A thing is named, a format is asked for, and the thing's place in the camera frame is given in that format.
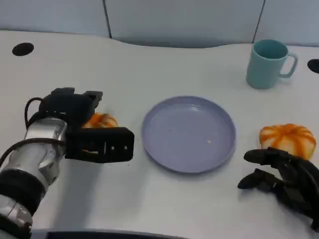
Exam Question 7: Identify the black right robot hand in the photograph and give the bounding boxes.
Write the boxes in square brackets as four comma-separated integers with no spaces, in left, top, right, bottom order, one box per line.
[237,147,319,231]

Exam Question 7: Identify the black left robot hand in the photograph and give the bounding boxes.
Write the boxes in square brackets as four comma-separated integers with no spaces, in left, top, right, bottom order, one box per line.
[39,87,104,130]

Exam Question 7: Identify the orange and white bread roll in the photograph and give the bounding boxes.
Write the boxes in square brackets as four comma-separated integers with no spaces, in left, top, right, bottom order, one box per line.
[259,123,317,159]
[83,113,119,129]

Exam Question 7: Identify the black table grommet hole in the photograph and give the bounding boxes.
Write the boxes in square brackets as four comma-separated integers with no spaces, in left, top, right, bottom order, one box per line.
[11,42,34,57]
[307,58,319,74]

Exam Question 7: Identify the lilac plate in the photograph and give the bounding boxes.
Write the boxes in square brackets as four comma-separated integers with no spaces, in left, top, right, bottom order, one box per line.
[141,95,237,174]

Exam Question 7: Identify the pale green mug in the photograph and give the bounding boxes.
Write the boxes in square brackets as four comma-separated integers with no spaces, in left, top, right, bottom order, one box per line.
[246,38,299,90]

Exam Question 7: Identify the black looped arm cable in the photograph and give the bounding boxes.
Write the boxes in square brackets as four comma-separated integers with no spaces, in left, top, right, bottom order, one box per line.
[24,97,50,130]

